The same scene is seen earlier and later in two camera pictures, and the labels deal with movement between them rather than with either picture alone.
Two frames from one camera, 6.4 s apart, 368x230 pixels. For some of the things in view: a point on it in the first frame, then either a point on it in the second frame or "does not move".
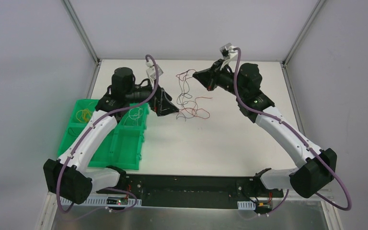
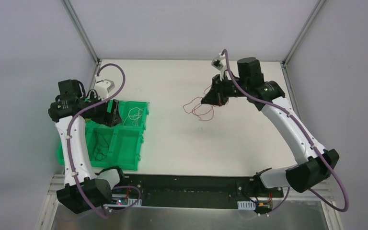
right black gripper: (213, 78) → (217, 93)
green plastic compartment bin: (123, 147) does not move
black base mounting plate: (193, 191) does not move
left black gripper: (158, 101) → (107, 111)
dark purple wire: (188, 109) → (101, 147)
